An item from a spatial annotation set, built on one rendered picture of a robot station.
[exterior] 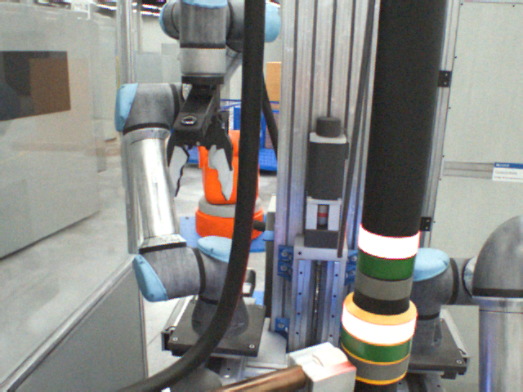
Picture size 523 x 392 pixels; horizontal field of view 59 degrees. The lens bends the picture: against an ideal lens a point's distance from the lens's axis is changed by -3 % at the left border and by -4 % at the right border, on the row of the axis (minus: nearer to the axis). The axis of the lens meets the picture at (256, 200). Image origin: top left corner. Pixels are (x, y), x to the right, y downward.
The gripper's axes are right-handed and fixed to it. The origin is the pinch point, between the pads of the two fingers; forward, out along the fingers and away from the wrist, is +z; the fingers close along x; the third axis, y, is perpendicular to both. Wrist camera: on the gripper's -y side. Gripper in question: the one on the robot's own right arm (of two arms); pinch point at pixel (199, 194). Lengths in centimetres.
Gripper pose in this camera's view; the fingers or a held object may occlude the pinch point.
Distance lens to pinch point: 83.2
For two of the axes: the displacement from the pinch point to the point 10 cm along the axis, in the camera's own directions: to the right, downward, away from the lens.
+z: -0.3, 9.6, 2.9
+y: 1.5, -2.9, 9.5
